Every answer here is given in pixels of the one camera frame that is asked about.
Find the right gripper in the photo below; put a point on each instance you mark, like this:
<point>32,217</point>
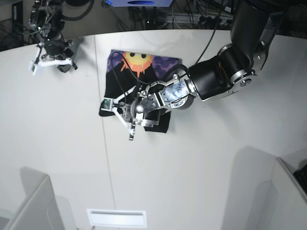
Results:
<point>59,49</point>

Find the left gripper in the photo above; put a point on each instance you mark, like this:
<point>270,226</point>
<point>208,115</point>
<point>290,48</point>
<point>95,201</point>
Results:
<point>144,109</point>

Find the black T-shirt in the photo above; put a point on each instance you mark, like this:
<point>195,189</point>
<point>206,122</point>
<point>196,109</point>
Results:
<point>127,69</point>

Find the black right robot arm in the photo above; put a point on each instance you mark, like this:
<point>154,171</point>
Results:
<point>47,24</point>

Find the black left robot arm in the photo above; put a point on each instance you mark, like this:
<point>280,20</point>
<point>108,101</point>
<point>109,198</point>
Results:
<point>255,24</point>

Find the black tower case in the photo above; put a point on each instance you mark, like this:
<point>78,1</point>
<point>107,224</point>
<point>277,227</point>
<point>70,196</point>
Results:
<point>17,12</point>

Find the white power strip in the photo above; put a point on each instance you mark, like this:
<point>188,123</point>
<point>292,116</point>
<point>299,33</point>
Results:
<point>181,18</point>

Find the blue box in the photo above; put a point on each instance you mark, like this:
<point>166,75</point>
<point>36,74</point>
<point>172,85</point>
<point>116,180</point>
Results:
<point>139,3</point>

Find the white table slot plate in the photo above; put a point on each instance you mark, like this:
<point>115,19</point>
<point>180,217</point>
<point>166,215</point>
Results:
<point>117,218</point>

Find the white left partition panel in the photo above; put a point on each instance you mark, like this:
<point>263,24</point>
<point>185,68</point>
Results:
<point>39,210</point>

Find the white partition panel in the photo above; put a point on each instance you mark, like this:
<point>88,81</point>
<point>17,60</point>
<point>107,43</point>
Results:
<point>39,210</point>
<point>290,211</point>

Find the black keyboard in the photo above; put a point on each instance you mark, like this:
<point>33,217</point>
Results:
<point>301,177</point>

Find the white right partition panel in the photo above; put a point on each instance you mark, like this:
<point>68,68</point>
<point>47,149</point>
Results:
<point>290,211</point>

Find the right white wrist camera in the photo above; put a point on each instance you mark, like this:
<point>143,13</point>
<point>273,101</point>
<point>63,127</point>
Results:
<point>43,61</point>

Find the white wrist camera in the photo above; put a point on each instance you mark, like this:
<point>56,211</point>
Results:
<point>43,61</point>
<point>117,107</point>

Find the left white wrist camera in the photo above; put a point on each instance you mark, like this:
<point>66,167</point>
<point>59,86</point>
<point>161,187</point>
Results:
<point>117,107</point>

